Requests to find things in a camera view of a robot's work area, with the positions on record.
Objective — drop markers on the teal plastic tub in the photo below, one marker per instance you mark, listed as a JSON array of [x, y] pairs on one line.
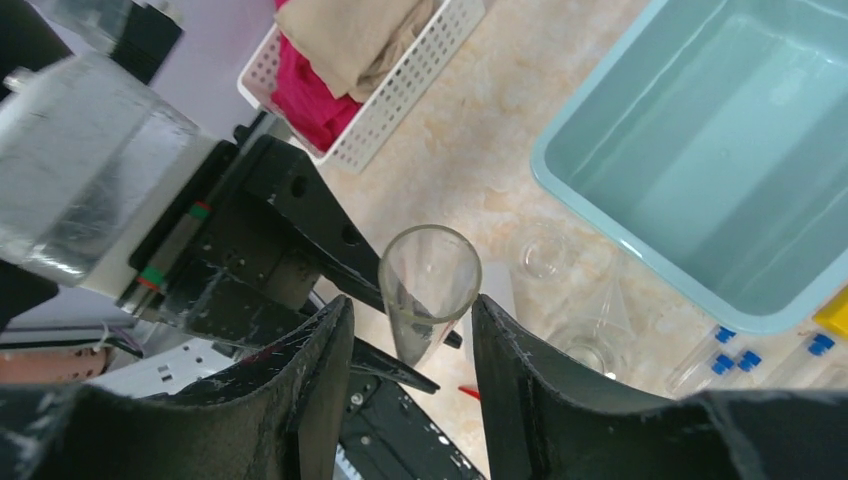
[[711, 143]]

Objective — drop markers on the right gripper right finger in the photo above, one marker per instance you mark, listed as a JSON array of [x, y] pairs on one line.
[[546, 416]]

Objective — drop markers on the clear glass test tube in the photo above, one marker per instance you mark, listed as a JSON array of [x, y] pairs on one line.
[[429, 276]]

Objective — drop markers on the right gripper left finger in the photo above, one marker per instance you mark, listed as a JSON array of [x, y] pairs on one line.
[[273, 415]]

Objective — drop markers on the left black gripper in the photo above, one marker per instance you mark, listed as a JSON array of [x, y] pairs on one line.
[[256, 252]]

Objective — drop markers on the yellow test tube rack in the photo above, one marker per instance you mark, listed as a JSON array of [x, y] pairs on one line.
[[833, 316]]

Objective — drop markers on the blue capped tube middle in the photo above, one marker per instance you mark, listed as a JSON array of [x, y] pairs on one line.
[[739, 372]]

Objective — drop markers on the blue capped tube left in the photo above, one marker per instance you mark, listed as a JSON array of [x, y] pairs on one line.
[[690, 374]]

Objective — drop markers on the glass funnel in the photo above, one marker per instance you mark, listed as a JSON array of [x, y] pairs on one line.
[[606, 306]]

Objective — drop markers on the white perforated basket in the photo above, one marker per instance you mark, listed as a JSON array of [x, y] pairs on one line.
[[446, 31]]

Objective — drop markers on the beige cloth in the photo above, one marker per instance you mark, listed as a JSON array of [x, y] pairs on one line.
[[382, 32]]

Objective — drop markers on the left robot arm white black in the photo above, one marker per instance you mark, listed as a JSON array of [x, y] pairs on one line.
[[40, 40]]

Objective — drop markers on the blue capped tube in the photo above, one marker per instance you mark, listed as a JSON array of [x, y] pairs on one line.
[[690, 374], [739, 372], [810, 357]]

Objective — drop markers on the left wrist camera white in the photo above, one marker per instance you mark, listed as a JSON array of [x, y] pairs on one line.
[[91, 158]]

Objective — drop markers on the blue capped tube right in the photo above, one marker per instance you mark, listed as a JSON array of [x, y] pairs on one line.
[[810, 357]]

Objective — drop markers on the small glass beaker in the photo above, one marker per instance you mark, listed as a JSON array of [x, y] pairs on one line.
[[541, 251]]

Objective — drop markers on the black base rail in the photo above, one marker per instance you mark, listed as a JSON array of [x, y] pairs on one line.
[[386, 435]]

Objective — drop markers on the pink cloth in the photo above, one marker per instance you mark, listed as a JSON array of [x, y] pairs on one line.
[[314, 73]]

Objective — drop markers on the glass erlenmeyer flask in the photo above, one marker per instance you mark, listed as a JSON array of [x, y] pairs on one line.
[[599, 347]]

